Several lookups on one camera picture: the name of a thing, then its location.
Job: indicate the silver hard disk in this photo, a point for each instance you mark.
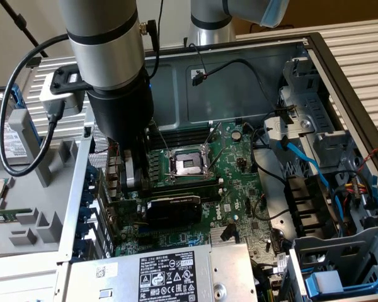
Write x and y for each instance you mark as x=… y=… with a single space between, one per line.
x=15 y=141

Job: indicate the grey printed parts rack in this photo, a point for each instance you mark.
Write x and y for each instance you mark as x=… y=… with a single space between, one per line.
x=34 y=195

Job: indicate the silver chipset heatsink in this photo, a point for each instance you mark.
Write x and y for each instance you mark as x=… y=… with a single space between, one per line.
x=215 y=236

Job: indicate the metal disk bay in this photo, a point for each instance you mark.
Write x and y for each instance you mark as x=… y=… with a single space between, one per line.
x=315 y=107

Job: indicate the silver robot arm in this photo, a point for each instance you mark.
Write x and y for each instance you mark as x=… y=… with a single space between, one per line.
x=104 y=37

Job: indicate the grey disk bay cage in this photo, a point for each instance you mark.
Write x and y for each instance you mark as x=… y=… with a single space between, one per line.
x=349 y=248

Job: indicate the blue plastic drive tray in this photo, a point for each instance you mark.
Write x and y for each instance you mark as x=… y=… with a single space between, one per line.
x=365 y=287

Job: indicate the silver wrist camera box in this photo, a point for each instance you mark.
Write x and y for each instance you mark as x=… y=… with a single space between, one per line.
x=47 y=94

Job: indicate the blue expansion slot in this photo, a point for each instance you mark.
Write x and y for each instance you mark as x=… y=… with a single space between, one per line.
x=143 y=229

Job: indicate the grey power supply unit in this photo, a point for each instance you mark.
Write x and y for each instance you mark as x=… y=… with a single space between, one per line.
x=113 y=283

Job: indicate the coin cell battery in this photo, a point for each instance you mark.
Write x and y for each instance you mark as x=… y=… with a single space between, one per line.
x=237 y=135

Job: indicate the Nvidia Quadro graphics card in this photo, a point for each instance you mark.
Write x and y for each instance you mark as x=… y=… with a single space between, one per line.
x=173 y=214

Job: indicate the black angled plug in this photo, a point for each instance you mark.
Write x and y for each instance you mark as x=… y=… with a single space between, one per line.
x=228 y=232

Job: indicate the short black expansion slot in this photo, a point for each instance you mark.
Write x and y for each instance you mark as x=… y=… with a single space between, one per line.
x=145 y=241

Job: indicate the blue disk caddy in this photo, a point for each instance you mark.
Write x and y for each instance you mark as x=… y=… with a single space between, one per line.
x=18 y=97

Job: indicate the thin metal locking lever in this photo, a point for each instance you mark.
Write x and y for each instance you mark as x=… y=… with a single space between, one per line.
x=217 y=158
x=160 y=136

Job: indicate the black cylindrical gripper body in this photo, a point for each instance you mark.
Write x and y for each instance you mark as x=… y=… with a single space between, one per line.
x=123 y=116

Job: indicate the black tripod pole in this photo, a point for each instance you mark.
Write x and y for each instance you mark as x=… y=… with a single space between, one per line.
x=21 y=20

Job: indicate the green Dell motherboard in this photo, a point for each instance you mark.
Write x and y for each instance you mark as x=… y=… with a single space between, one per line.
x=239 y=195

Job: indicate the black RAM slot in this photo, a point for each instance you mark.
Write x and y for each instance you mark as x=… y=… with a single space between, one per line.
x=182 y=133
x=182 y=128
x=157 y=144
x=182 y=138

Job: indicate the black table end cap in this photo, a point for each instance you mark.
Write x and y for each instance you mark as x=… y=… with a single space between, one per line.
x=33 y=62

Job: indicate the CPU socket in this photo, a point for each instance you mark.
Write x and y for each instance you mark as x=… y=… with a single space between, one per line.
x=189 y=165

